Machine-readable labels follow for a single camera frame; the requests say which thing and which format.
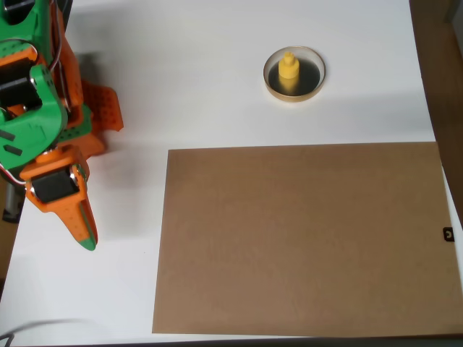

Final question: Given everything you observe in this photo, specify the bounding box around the small yellow plastic piece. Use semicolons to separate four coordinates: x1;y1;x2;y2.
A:
278;51;301;82

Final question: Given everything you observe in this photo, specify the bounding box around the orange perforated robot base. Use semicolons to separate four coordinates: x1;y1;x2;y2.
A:
80;80;124;158

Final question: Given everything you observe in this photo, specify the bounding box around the round gold-rimmed black dish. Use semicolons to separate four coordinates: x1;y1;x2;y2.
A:
263;45;326;103

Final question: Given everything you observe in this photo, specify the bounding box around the brown rectangular board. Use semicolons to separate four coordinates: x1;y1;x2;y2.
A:
151;142;463;339

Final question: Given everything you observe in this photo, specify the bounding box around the grey metal post black foot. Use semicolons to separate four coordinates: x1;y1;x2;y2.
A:
2;186;22;222

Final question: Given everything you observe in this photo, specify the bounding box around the thin grey cable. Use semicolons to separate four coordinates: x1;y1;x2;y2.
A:
0;317;91;347

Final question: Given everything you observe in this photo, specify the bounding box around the red white black servo cable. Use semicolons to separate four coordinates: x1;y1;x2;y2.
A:
48;0;72;109

